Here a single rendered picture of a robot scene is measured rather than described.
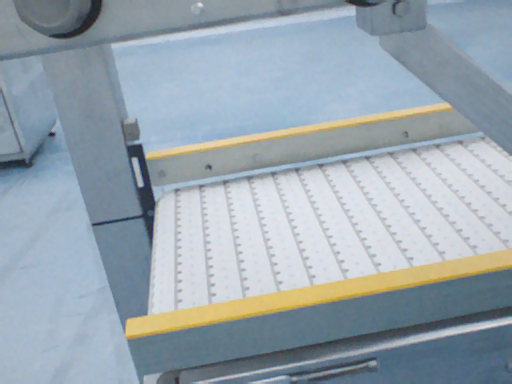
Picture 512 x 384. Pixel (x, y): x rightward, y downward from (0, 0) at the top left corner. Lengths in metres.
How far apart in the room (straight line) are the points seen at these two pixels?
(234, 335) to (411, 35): 0.20
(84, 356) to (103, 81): 1.26
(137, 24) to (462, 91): 0.17
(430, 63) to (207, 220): 0.28
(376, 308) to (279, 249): 0.13
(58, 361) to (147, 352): 1.42
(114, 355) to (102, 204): 1.12
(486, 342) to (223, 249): 0.21
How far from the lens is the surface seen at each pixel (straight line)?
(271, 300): 0.35
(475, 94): 0.31
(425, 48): 0.31
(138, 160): 0.60
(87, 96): 0.59
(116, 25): 0.24
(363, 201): 0.53
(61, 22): 0.22
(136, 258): 0.66
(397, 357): 0.40
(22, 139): 3.12
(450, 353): 0.41
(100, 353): 1.75
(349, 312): 0.36
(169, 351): 0.36
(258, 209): 0.53
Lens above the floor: 1.09
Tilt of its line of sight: 27 degrees down
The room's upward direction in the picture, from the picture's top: 8 degrees counter-clockwise
